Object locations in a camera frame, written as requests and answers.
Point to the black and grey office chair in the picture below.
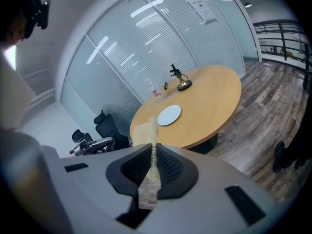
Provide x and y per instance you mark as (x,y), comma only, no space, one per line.
(85,144)

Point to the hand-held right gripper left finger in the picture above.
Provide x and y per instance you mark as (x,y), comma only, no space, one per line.
(87,191)

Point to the black head-worn camera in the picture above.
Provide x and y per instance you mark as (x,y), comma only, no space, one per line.
(36,13)

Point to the beige scrubbing sponge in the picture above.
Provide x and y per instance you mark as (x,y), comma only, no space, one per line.
(146,134)

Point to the small clear cup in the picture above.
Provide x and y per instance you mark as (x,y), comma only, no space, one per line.
(162,99)

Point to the small black phone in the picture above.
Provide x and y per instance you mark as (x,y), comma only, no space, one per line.
(166,85)

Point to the person's white shirt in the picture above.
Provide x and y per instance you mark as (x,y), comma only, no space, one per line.
(14,94)

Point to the white paper notices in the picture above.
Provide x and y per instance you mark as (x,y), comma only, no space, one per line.
(203,10)

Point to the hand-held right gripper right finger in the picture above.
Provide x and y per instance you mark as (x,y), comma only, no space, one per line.
(207,203)

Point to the black office chair with headrest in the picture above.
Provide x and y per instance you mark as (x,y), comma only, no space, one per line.
(109,128)

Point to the white round plate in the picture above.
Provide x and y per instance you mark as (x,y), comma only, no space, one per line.
(169,115)

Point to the black table pedestal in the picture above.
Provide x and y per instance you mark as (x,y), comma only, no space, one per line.
(207,144)

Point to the black ceiling lamp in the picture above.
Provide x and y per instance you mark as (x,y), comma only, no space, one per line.
(247,5)

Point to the brass base desk stand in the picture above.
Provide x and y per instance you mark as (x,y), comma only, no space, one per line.
(184,84)

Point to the black metal railing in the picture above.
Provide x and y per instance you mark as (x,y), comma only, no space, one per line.
(282,40)

